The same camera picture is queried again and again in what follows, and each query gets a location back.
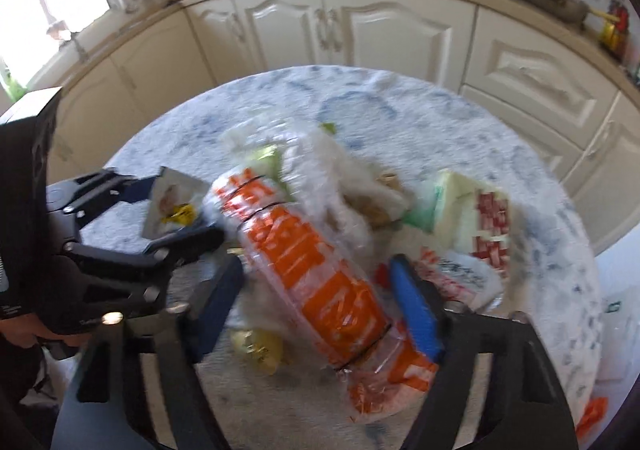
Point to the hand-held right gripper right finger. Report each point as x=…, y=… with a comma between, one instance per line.
x=415, y=310

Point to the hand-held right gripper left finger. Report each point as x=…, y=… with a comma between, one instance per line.
x=220, y=300

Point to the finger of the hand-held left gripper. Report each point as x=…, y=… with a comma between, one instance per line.
x=135, y=190
x=190, y=240

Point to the small white packet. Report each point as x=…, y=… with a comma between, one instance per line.
x=172, y=200

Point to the orange striped plastic bag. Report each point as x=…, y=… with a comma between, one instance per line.
x=310, y=260

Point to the person's left hand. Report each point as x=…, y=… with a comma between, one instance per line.
x=20, y=335

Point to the yellow crumpled wrapper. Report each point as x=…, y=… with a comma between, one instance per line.
x=257, y=350

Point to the green and red carton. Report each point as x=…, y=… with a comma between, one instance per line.
x=465, y=210

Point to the clear plastic bag green print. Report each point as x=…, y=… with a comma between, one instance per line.
x=325, y=165

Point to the metal faucet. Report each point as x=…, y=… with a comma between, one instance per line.
x=67, y=37

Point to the cream cabinet drawer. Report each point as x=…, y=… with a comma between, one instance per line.
x=525, y=130
x=540, y=65

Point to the blue floral tablecloth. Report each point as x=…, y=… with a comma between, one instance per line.
x=400, y=95

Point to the group of condiment bottles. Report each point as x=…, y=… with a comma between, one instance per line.
x=615, y=30

